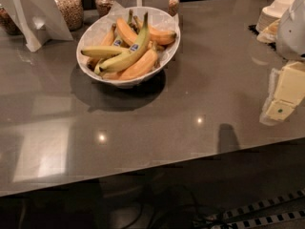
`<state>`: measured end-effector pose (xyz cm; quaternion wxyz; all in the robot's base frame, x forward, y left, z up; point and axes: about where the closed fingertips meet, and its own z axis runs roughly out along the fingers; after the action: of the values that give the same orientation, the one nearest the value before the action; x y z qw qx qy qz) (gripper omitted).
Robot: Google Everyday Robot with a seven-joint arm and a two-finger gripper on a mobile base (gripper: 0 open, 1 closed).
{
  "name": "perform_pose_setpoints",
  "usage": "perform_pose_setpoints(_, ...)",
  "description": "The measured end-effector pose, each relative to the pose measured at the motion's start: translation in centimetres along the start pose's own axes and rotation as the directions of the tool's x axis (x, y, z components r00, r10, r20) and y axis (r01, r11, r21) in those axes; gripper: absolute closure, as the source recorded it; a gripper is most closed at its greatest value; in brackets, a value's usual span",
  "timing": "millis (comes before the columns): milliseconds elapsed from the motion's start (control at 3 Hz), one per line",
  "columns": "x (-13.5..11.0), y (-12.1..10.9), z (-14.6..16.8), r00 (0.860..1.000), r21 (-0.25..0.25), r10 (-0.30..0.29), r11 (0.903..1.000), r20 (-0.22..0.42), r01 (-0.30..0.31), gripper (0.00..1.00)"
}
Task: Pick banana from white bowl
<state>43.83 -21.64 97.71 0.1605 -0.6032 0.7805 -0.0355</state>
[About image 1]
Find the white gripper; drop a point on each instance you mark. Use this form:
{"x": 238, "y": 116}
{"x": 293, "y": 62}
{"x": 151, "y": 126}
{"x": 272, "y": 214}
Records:
{"x": 293, "y": 35}

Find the green-yellow banana with sticker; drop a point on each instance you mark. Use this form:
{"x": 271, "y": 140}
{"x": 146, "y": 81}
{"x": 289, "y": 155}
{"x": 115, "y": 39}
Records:
{"x": 132, "y": 55}

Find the orange banana right back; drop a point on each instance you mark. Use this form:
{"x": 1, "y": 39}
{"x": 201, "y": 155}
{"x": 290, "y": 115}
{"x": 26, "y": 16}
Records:
{"x": 160, "y": 36}

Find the white bowl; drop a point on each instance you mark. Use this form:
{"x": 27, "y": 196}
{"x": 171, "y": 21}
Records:
{"x": 93, "y": 37}

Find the orange banana top middle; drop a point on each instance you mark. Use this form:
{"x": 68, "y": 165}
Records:
{"x": 125, "y": 31}

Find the orange banana left back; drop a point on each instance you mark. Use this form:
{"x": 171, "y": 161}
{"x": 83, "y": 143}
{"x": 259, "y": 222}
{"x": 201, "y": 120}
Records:
{"x": 107, "y": 41}

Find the yellow banana left front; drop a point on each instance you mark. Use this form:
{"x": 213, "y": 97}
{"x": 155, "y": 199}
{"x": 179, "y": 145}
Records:
{"x": 102, "y": 51}

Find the stack of white paper plates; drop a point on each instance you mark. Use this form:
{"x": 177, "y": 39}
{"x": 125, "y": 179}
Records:
{"x": 271, "y": 13}

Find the small glass jar right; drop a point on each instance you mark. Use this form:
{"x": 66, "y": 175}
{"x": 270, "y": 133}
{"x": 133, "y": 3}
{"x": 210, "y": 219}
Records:
{"x": 173, "y": 7}

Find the small glass jar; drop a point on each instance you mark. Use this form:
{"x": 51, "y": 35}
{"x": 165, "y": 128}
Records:
{"x": 173, "y": 7}
{"x": 103, "y": 6}

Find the black white checkered strip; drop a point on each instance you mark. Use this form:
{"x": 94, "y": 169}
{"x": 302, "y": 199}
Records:
{"x": 254, "y": 215}

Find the small glass jar middle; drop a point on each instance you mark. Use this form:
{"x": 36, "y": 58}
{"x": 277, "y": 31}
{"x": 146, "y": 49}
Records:
{"x": 103, "y": 6}

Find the large glass jar of nuts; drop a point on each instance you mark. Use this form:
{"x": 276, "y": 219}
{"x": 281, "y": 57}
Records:
{"x": 72, "y": 12}

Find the glass jar far left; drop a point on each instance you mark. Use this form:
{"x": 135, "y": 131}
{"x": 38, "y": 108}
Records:
{"x": 7, "y": 24}

